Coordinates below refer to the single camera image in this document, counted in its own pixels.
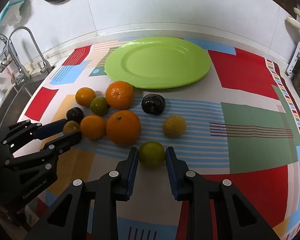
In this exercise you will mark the large orange upper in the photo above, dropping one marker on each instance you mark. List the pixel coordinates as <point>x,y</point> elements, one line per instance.
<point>120,95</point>

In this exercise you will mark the small orange upper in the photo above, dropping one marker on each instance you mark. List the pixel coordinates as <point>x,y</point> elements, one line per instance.
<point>84,96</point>

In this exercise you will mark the yellow-green spotted fruit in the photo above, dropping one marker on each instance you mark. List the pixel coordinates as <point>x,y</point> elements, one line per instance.
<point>174,126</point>

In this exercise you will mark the small orange lower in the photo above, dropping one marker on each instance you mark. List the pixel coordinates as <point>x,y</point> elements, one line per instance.
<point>93,127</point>

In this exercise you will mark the dark purple plum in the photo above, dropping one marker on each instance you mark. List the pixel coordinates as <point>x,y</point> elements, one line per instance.
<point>153,104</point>

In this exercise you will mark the small green citrus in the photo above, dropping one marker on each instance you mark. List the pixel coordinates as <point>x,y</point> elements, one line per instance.
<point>99,106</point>

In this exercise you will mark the teal white package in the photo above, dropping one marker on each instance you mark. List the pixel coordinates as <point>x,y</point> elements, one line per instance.
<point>10,15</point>

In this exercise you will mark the chrome faucet right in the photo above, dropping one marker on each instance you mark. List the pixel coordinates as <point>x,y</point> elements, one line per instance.
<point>47,68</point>

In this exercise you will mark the steel sink basin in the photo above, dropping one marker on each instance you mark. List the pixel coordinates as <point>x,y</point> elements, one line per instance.
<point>14,102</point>

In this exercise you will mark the cream handle lower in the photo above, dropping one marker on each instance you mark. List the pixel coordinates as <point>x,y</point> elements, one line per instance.
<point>293,22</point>

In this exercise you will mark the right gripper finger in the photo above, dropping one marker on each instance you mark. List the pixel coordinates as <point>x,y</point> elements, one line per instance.
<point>51,150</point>
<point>22,133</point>

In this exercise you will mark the large orange lower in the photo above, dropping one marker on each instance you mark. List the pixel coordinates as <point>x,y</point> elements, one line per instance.
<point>123,128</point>

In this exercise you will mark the green round plate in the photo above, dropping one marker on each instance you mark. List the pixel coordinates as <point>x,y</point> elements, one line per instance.
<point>158,63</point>

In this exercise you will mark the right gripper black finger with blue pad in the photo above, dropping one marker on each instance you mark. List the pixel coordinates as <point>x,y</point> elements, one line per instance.
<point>67,217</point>
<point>215,208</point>

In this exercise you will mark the white rack bracket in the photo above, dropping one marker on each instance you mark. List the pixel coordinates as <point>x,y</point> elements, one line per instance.
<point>289,70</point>

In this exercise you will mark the green lime fruit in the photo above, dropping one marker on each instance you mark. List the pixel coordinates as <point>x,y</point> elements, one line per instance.
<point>152,154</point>

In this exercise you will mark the small dark plum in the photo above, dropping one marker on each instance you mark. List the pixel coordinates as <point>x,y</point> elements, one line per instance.
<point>75,114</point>

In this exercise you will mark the small yellow-brown fruit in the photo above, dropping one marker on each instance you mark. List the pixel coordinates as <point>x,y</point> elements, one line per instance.
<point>71,126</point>

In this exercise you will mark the small orange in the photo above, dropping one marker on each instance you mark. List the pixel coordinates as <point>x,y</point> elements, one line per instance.
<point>84,96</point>
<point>93,127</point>

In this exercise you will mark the colourful patterned table mat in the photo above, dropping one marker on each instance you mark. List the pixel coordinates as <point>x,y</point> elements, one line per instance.
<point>229,114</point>

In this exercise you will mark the large orange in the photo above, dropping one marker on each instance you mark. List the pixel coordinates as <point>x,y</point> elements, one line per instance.
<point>123,128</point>
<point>120,95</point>

